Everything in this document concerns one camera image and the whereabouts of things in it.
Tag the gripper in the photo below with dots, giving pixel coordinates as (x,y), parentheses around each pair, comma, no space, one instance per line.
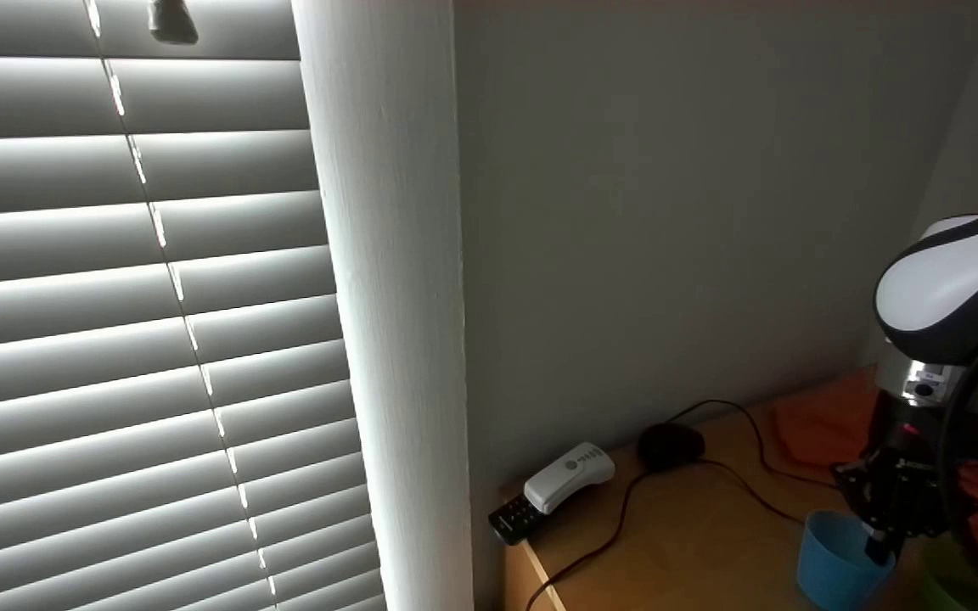
(905,428)

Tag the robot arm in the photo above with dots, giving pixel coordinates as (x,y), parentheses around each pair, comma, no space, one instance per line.
(947,288)

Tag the blue cup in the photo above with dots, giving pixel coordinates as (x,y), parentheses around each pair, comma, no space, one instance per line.
(833,568)

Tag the orange cloth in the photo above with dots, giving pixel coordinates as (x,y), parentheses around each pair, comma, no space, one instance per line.
(820,424)

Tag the black computer mouse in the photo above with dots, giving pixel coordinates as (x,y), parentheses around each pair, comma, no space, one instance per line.
(669,445)

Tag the white remote control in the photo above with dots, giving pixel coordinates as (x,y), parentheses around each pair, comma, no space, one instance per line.
(568,477)

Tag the black remote control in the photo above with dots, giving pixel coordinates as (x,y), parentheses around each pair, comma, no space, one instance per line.
(513,519)

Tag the white window blinds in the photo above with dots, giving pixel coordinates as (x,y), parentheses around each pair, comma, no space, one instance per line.
(73,339)

